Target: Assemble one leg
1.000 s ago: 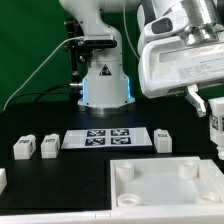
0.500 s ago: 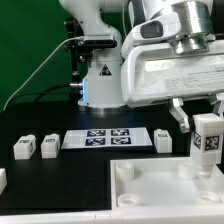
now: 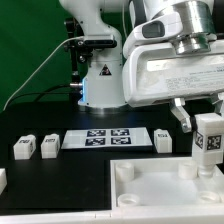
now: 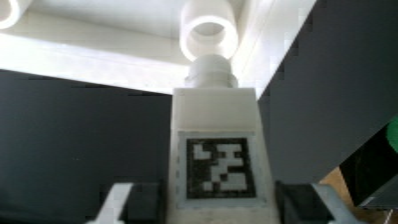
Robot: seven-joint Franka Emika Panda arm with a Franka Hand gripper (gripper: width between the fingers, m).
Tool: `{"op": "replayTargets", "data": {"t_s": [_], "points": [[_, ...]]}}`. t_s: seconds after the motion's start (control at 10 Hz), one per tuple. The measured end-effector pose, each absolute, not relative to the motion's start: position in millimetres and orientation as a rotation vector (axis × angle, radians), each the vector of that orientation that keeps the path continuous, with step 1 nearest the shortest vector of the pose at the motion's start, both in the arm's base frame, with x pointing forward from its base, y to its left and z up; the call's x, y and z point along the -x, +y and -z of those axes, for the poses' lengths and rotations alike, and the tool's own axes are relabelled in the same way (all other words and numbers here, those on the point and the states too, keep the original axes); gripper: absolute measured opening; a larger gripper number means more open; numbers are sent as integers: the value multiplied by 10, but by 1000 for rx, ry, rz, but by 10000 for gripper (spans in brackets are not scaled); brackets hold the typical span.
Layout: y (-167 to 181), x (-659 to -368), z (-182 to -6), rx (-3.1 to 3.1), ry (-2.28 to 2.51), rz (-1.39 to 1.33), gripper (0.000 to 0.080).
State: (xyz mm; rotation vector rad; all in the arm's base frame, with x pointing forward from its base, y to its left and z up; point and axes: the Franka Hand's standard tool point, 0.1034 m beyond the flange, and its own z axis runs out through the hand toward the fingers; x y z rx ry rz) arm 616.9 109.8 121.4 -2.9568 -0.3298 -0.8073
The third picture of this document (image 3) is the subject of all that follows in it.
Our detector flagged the black cables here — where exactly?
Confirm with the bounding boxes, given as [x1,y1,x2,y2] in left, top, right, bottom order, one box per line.
[6,83,73,108]

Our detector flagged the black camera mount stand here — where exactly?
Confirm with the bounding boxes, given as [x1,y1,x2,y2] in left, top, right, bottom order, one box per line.
[64,18,93,104]

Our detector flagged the white tag sheet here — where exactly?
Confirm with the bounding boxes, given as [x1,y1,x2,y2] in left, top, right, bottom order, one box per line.
[62,127,152,149]

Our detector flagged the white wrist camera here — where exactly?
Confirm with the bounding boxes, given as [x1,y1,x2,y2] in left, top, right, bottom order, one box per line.
[123,13,183,58]

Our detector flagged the white cable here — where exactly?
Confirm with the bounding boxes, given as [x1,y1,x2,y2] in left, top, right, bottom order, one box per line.
[2,37,84,113]

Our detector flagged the white block left edge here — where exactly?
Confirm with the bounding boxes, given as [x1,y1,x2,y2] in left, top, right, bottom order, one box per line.
[0,169,7,195]

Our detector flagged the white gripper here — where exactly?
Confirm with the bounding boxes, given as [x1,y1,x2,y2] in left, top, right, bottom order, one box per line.
[122,41,224,133]

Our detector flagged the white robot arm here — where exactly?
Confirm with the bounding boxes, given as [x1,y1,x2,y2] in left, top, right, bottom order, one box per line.
[59,0,224,132]

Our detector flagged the white square tabletop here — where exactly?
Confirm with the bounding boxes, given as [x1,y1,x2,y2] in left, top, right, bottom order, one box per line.
[110,157,224,209]

